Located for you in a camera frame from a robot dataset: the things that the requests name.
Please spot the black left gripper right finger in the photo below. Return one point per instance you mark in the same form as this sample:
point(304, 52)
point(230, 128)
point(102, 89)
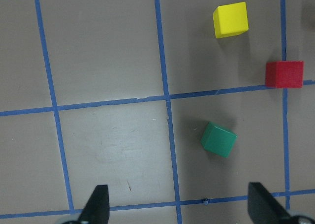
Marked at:
point(263, 208)

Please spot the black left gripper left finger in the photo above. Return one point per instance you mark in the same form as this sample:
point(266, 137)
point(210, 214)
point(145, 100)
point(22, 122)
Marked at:
point(97, 209)

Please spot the red wooden block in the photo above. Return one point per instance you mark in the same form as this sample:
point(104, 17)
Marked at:
point(284, 74)

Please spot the green wooden block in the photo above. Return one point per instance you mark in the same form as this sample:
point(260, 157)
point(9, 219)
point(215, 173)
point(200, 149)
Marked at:
point(218, 140)

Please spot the yellow wooden block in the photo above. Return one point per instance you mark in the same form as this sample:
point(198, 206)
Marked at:
point(230, 20)

